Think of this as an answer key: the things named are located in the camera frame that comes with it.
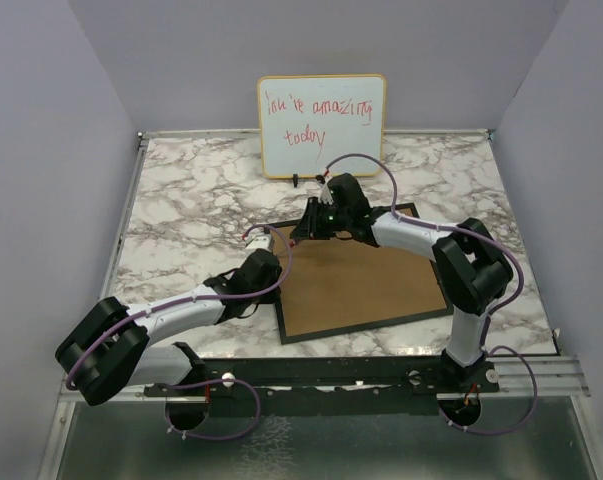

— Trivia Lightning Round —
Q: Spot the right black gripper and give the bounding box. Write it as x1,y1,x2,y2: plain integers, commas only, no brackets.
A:
291,198,350,242

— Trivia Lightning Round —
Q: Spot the black picture frame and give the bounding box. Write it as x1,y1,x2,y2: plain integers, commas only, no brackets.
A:
260,201,455,346

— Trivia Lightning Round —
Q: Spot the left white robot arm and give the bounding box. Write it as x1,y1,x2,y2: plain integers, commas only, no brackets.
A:
55,248,291,406

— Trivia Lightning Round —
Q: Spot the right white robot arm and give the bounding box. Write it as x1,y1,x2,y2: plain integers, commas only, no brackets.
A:
291,173,513,391

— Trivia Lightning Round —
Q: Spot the black whiteboard stand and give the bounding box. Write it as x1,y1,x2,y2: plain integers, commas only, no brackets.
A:
292,173,355,188

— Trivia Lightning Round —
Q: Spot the yellow-framed whiteboard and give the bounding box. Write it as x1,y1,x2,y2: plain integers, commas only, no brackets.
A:
257,74,387,179

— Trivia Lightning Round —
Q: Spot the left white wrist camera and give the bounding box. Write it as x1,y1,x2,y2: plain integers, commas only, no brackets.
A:
245,233,274,251

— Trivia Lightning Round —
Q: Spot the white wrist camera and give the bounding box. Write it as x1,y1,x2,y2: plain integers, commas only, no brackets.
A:
245,233,274,251
315,171,334,205

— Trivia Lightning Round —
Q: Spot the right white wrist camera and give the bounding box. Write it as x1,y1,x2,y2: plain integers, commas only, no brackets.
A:
315,171,334,205

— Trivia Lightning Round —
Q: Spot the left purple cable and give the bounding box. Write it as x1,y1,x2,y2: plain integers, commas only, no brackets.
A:
64,224,265,442

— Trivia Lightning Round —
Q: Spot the purple cable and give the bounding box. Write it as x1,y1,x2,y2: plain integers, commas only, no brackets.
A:
323,152,541,435
64,224,265,442

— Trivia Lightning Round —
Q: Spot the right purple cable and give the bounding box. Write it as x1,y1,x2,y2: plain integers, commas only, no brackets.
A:
323,152,541,435

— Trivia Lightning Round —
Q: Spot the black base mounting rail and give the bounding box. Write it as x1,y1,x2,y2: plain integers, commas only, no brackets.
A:
144,356,499,418

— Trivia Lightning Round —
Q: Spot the aluminium table edge rail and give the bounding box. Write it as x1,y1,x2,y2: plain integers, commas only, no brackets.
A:
55,139,149,406

